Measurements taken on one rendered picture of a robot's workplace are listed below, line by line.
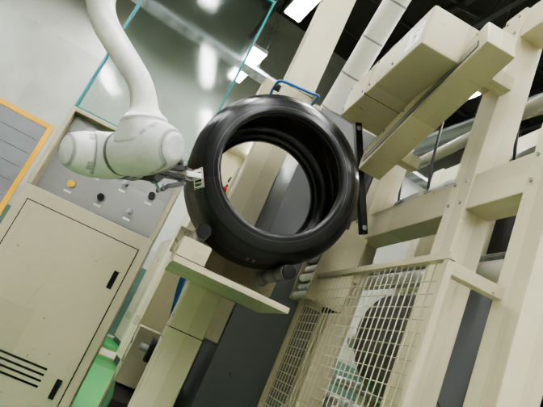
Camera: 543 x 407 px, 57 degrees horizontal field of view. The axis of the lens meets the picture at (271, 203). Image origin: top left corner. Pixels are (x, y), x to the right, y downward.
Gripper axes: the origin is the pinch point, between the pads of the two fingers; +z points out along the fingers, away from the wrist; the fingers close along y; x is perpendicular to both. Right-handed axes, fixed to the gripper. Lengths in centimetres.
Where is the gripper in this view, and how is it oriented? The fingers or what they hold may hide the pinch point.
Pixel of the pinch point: (191, 175)
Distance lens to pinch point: 147.3
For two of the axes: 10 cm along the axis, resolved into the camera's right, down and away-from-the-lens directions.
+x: 8.4, -1.8, -5.1
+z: 5.3, 0.9, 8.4
